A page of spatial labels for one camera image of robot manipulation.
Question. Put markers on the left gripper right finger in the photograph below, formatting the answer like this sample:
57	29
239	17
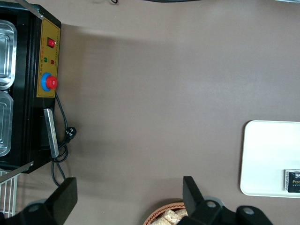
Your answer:
191	197

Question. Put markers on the clear crisp snack packet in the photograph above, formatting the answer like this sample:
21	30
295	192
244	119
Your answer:
161	221
181	212
171	215

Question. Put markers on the small black carton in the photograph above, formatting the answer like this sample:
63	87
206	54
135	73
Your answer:
293	180

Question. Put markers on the round wicker basket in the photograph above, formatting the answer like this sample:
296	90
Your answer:
154	211

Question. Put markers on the black sealing machine yellow panel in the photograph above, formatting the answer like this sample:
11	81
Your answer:
30	117

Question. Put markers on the cream plastic tray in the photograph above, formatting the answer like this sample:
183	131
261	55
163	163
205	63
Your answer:
264	152

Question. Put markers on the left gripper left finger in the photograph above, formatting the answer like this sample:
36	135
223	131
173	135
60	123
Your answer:
66	197

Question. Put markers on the silver foil container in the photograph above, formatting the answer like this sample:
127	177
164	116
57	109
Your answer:
5	122
9	47

